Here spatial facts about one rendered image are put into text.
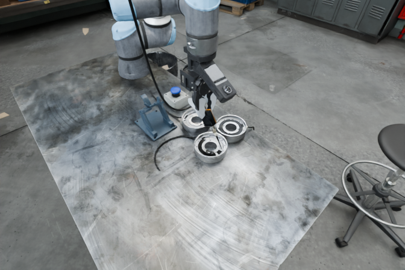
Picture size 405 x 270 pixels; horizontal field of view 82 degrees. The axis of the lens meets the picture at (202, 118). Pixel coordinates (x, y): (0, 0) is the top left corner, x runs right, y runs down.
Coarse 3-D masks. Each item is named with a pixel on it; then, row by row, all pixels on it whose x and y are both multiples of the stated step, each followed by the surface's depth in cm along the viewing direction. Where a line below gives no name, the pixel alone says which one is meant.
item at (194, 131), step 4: (192, 108) 86; (184, 112) 85; (188, 112) 86; (192, 112) 87; (184, 116) 85; (192, 116) 85; (196, 116) 85; (184, 120) 84; (192, 120) 85; (196, 120) 86; (200, 120) 86; (184, 124) 81; (192, 124) 82; (196, 124) 82; (200, 124) 82; (184, 128) 82; (188, 128) 80; (192, 128) 79; (196, 128) 79; (200, 128) 79; (204, 128) 80; (208, 128) 82; (188, 132) 83; (192, 132) 81; (196, 132) 80; (200, 132) 81; (204, 132) 83
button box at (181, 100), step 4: (168, 92) 93; (180, 92) 93; (164, 96) 93; (168, 96) 91; (172, 96) 91; (176, 96) 90; (180, 96) 91; (184, 96) 91; (188, 96) 92; (168, 100) 91; (172, 100) 89; (176, 100) 89; (180, 100) 90; (184, 100) 92; (172, 104) 90; (176, 104) 90; (180, 104) 91; (184, 104) 93; (188, 104) 94; (180, 108) 92
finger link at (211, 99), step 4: (212, 92) 66; (204, 96) 71; (208, 96) 67; (212, 96) 67; (208, 100) 69; (212, 100) 68; (208, 104) 69; (212, 104) 69; (208, 108) 71; (212, 108) 70
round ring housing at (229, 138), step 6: (222, 120) 84; (240, 120) 83; (216, 126) 80; (228, 126) 83; (234, 126) 82; (216, 132) 80; (228, 132) 79; (234, 132) 79; (228, 138) 77; (234, 138) 77; (240, 138) 78
